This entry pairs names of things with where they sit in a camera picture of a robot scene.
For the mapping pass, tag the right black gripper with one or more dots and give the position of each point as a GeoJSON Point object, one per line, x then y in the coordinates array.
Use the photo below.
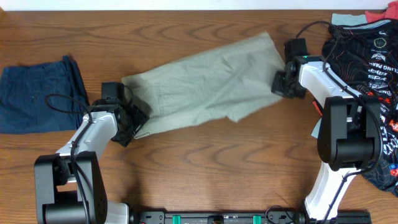
{"type": "Point", "coordinates": [278, 89]}

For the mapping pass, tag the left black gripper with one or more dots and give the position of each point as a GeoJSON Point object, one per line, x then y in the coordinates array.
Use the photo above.
{"type": "Point", "coordinates": [142, 117]}

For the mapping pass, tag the khaki cargo shorts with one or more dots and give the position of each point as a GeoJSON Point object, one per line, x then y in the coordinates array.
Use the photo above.
{"type": "Point", "coordinates": [231, 82]}

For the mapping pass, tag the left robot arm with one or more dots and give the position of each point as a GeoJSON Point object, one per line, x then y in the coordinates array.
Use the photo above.
{"type": "Point", "coordinates": [69, 186]}

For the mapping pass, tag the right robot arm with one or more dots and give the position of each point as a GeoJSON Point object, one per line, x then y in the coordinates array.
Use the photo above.
{"type": "Point", "coordinates": [349, 140]}

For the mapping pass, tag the black printed cycling jersey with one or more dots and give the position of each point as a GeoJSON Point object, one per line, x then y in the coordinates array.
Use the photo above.
{"type": "Point", "coordinates": [365, 57]}

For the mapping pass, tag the folded navy blue shorts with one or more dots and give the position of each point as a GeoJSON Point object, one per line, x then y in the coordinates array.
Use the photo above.
{"type": "Point", "coordinates": [23, 92]}

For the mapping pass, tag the light blue cloth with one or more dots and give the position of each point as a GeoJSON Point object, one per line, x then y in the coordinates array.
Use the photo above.
{"type": "Point", "coordinates": [348, 19]}

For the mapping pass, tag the red cloth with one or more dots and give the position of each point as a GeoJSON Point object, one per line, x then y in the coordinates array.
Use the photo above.
{"type": "Point", "coordinates": [389, 13]}

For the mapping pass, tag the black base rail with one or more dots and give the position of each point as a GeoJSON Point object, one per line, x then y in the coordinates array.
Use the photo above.
{"type": "Point", "coordinates": [274, 215]}

